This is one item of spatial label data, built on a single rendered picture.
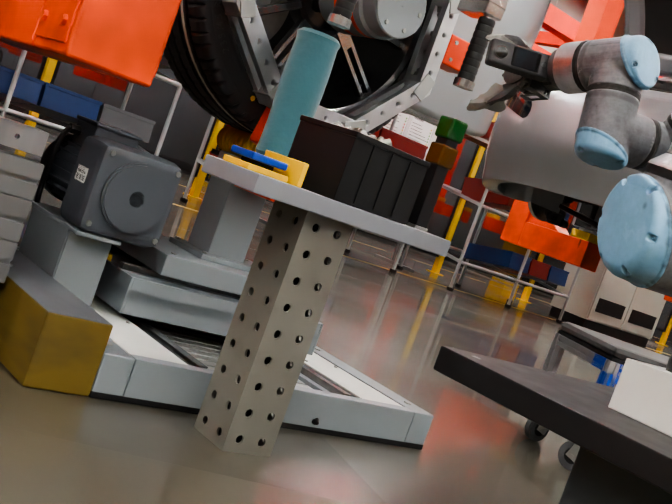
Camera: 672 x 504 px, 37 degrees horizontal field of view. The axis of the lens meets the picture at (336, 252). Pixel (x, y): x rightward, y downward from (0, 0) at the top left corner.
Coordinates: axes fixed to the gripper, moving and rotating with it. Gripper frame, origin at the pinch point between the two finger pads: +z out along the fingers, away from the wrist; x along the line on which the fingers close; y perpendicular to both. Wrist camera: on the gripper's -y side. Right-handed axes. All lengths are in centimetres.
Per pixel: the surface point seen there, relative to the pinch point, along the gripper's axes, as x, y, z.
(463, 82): 0.6, 5.4, 7.4
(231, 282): -49, -8, 46
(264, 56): -6.0, -25.9, 31.8
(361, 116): -7.1, 2.2, 31.7
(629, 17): 185, 304, 196
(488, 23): 13.2, 5.2, 4.7
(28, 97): 53, 81, 417
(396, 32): 5.3, -9.3, 14.3
